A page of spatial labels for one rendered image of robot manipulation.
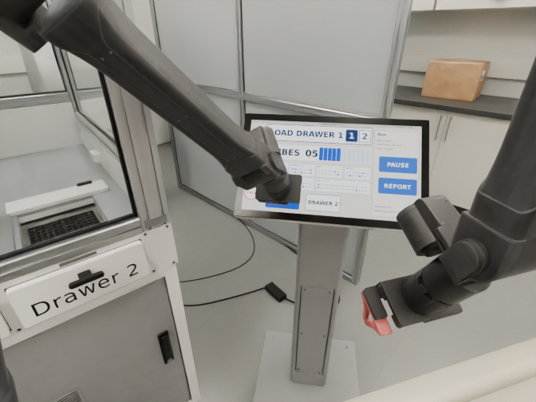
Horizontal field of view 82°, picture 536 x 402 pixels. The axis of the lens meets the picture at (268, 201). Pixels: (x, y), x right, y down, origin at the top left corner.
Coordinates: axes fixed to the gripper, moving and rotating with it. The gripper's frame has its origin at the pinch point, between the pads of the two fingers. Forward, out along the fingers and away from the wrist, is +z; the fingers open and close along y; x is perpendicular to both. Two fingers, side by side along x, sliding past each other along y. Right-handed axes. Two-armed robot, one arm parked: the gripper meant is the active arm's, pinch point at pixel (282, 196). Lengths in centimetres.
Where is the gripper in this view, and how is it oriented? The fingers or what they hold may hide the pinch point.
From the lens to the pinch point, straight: 79.0
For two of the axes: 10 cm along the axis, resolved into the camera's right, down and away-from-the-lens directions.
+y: -9.8, -0.8, 1.7
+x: -1.2, 9.7, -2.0
